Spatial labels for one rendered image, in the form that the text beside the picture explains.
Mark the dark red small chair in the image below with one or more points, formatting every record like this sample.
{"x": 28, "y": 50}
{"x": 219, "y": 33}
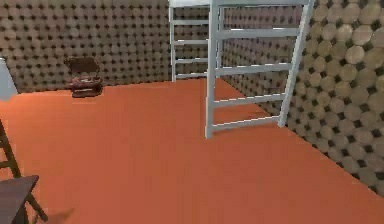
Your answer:
{"x": 86, "y": 81}

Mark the pale grey flat panel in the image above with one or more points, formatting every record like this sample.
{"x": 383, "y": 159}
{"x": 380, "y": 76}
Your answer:
{"x": 5, "y": 81}

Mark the dark brown wooden chair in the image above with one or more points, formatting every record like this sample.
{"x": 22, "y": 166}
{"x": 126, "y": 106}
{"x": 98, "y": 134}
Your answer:
{"x": 13, "y": 195}

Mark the white slatted tall frame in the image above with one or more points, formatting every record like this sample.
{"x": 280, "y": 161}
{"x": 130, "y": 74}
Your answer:
{"x": 211, "y": 83}

